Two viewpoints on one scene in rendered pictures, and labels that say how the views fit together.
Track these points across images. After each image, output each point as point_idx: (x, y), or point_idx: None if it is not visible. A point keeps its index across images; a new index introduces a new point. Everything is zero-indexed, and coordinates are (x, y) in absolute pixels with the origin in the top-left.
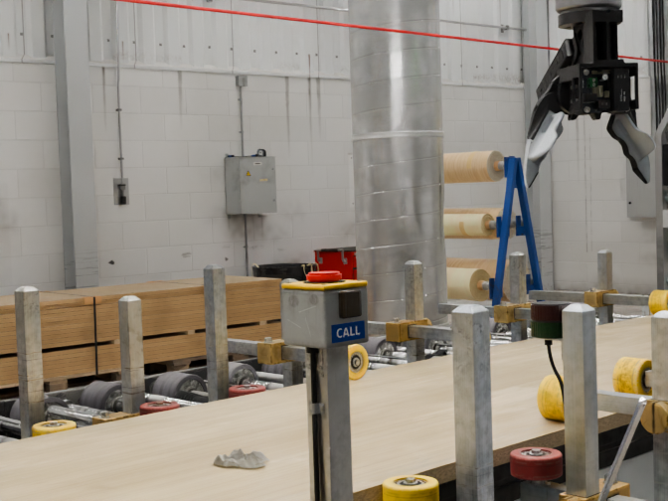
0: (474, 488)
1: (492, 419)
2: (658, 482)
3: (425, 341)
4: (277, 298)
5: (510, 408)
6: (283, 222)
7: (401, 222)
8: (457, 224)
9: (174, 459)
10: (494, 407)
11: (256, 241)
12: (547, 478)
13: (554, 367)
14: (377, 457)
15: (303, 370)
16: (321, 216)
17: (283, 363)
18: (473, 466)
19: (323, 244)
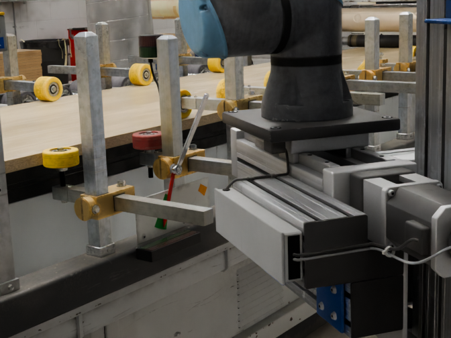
0: (91, 147)
1: (132, 119)
2: (229, 151)
3: (121, 82)
4: (38, 64)
5: (147, 113)
6: (43, 7)
7: (118, 3)
8: (172, 7)
9: None
10: (137, 112)
11: (23, 22)
12: (154, 148)
13: (154, 76)
14: (46, 139)
15: (29, 101)
16: (72, 3)
17: (7, 92)
18: (90, 133)
19: (75, 24)
